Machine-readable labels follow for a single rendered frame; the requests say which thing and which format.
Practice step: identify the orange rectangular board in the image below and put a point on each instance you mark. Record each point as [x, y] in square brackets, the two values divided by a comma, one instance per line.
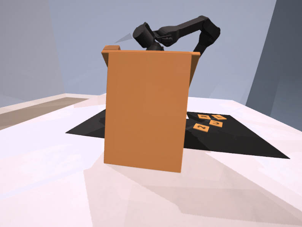
[146, 107]

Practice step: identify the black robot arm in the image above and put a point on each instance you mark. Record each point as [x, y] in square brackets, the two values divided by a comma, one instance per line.
[169, 35]

